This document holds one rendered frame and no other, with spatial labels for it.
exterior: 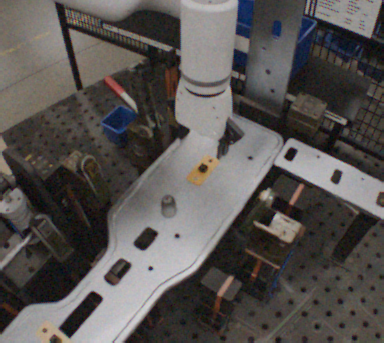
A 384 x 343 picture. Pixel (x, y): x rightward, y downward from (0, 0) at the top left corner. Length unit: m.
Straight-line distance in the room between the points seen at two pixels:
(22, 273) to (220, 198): 0.45
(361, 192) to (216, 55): 0.47
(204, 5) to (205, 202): 0.41
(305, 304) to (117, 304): 0.53
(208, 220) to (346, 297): 0.50
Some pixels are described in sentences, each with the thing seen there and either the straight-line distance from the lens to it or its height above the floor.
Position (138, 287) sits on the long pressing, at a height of 1.00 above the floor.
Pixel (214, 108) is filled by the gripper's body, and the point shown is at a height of 1.22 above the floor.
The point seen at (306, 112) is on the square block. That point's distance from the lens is 0.88.
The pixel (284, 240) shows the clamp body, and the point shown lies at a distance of 0.68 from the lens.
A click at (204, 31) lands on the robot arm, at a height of 1.37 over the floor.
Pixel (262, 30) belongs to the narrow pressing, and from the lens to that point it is 0.84.
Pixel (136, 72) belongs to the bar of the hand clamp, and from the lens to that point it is 0.72.
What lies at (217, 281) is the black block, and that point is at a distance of 0.68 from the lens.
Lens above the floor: 1.63
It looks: 49 degrees down
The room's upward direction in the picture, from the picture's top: straight up
